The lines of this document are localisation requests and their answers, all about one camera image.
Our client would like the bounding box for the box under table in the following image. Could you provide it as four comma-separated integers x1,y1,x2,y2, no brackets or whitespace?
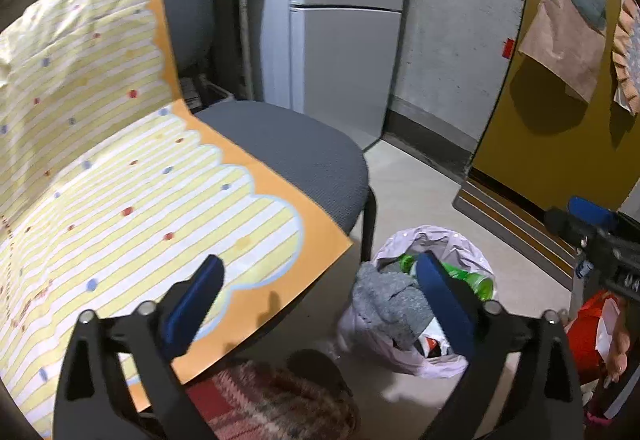
180,72,236,113

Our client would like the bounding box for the yellow door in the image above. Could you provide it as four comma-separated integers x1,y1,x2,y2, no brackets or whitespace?
465,0,640,216

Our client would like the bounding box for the grey upholstered chair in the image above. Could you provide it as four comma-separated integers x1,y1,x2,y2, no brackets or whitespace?
155,0,378,351

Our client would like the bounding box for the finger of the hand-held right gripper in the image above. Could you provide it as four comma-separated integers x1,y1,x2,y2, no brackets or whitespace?
545,196,621,246

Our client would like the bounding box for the hanging brown paper bag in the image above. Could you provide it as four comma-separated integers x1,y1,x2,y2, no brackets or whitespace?
517,0,613,103

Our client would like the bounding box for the plaid red blanket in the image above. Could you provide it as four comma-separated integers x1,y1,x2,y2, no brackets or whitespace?
187,349,361,440

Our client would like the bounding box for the yellow striped dotted cloth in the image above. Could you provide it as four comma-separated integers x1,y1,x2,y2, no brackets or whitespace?
0,0,353,438

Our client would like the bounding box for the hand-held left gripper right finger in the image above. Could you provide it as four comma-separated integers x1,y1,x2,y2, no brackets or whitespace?
415,252,586,440

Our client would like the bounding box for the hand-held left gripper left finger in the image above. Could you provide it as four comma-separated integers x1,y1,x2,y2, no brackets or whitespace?
52,254,226,440

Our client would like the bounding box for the green plastic bottle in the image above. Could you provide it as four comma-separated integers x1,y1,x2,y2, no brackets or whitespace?
397,254,496,302

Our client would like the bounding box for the white orange instant noodle bowl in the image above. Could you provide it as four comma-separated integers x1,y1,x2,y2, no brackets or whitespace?
417,332,453,358

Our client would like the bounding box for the person's right hand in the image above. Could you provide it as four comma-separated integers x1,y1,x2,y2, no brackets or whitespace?
602,315,633,383

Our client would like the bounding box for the grey fuzzy cloth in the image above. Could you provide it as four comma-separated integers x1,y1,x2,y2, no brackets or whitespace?
352,262,437,352

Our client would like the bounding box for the hanging patterned paper bag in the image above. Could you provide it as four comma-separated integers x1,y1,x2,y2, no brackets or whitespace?
612,0,640,116

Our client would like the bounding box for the trash bin with lilac bag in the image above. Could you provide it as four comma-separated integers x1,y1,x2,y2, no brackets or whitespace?
337,226,498,380

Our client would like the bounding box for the brown striped door mat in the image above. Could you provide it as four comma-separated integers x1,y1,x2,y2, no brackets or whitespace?
452,180,581,291

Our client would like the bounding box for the red and white cloth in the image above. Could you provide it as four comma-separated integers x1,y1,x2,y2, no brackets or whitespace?
567,290,626,381

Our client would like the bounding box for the white refrigerator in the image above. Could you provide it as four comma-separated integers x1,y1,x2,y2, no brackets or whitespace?
262,0,413,151

